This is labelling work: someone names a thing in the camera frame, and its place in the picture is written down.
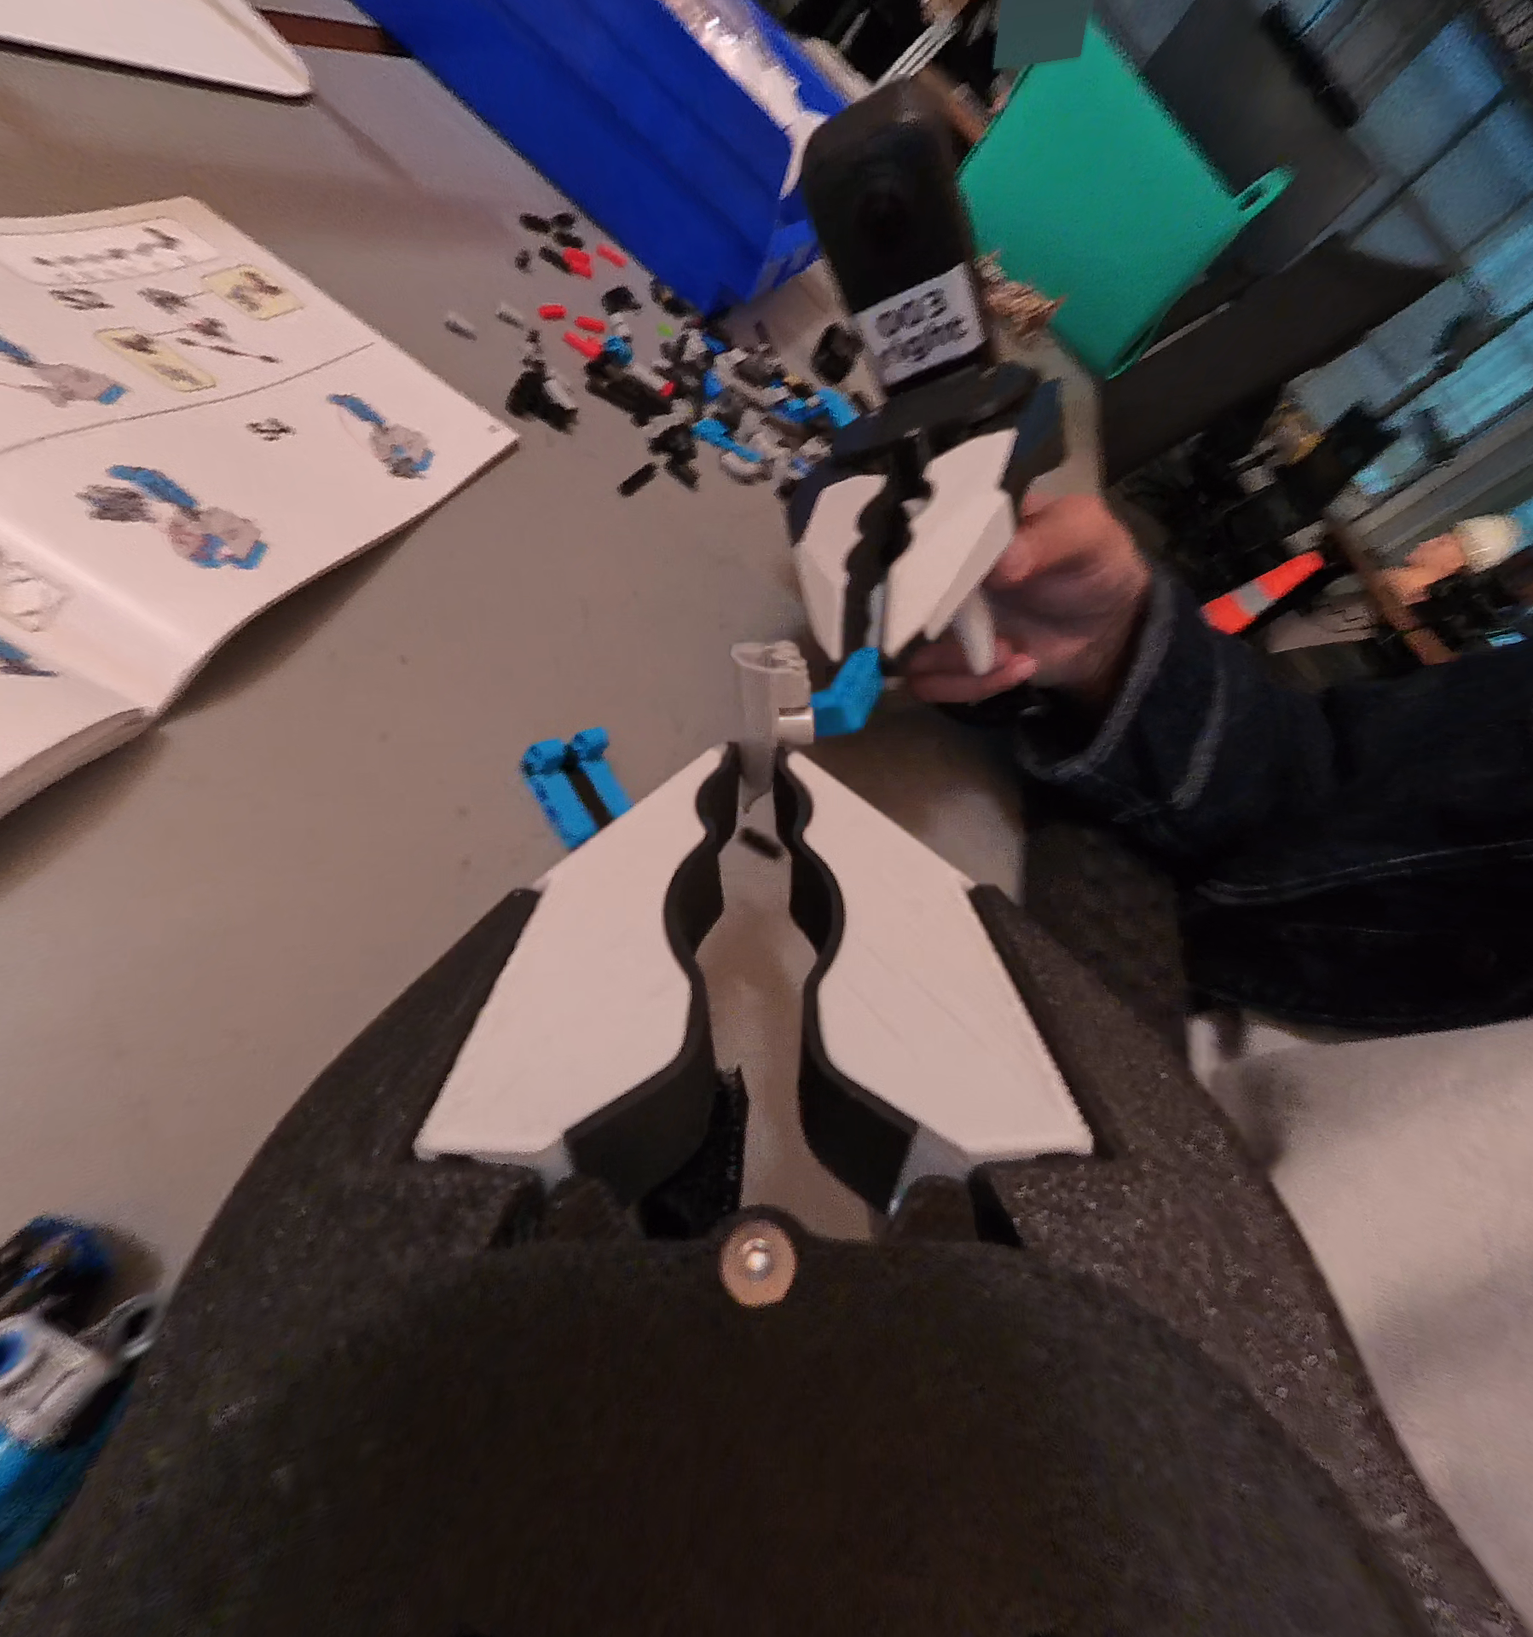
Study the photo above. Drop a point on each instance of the person's body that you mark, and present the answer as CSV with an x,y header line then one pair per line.
x,y
1417,1252

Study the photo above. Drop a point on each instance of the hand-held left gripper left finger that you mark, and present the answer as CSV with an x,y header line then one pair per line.
x,y
574,1009

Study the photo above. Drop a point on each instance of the black connector pin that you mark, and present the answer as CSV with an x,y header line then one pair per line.
x,y
758,843

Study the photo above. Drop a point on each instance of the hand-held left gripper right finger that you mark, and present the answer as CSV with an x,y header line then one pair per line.
x,y
944,1009

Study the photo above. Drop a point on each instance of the instruction booklet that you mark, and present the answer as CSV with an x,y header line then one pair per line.
x,y
140,512

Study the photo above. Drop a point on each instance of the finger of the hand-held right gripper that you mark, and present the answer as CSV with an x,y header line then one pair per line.
x,y
829,561
951,536

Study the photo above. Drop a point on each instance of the person's right hand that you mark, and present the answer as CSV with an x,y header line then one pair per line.
x,y
1074,600

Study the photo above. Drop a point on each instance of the pile of toy building pieces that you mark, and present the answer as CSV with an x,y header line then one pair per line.
x,y
677,382

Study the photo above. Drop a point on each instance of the blue plastic bin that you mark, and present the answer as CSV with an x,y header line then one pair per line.
x,y
638,140

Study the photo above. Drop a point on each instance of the grey triangular panel piece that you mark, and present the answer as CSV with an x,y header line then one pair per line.
x,y
765,696

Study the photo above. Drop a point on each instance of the person's right forearm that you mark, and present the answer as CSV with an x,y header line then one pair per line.
x,y
1329,830

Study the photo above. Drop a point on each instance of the green storage box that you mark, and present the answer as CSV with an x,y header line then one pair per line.
x,y
1086,203

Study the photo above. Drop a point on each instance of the orange cone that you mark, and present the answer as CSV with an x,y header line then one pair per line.
x,y
1265,590

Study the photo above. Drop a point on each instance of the paned window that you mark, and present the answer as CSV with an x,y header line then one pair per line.
x,y
1508,318

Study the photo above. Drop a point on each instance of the pile of clear plastic bags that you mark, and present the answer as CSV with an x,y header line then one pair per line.
x,y
753,51

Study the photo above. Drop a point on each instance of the blue angled toy beam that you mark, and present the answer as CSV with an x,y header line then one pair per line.
x,y
847,696

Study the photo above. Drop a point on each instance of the white desk lamp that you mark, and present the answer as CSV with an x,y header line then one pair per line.
x,y
140,31

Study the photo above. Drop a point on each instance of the blue beam assembly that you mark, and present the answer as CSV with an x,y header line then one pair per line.
x,y
569,786

